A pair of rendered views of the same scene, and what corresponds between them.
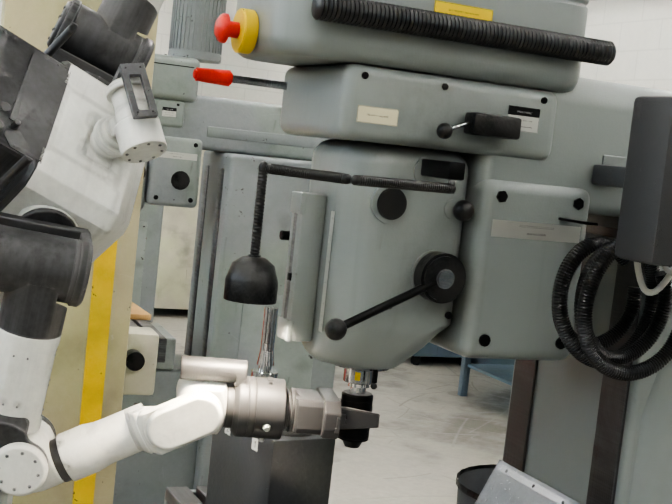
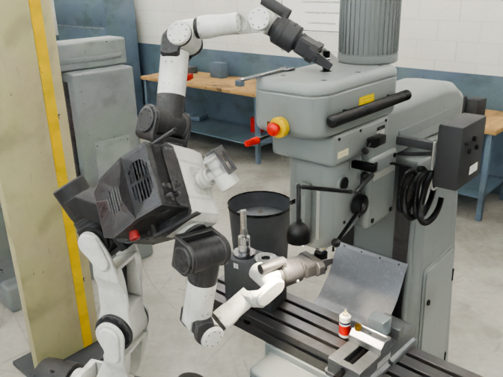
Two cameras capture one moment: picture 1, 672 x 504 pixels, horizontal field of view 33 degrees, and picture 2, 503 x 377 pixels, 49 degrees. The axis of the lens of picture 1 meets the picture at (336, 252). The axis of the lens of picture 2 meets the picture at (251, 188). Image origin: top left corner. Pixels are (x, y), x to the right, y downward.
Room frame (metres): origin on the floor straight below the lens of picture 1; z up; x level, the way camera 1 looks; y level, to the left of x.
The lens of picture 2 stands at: (0.20, 0.86, 2.17)
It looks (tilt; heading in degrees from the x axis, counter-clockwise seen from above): 21 degrees down; 336
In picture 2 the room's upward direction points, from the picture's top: 1 degrees counter-clockwise
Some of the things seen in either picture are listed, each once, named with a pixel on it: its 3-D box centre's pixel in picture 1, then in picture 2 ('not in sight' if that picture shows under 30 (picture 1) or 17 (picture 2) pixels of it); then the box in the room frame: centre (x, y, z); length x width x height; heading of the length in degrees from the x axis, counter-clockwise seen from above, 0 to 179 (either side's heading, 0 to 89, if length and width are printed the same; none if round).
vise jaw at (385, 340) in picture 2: not in sight; (369, 339); (1.42, -0.10, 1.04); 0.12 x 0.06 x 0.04; 22
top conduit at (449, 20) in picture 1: (470, 31); (371, 107); (1.55, -0.15, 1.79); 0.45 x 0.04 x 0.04; 114
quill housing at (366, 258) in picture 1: (376, 254); (323, 196); (1.67, -0.06, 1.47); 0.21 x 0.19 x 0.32; 24
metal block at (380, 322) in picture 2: not in sight; (379, 325); (1.45, -0.15, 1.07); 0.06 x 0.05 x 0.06; 22
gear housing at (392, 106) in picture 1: (415, 113); (331, 133); (1.68, -0.09, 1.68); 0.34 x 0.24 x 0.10; 114
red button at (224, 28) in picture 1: (228, 28); (274, 129); (1.56, 0.18, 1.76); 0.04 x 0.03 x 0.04; 24
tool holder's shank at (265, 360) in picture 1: (268, 338); (243, 223); (1.98, 0.10, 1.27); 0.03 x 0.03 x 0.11
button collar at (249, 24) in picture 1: (244, 31); (279, 127); (1.57, 0.16, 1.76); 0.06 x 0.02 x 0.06; 24
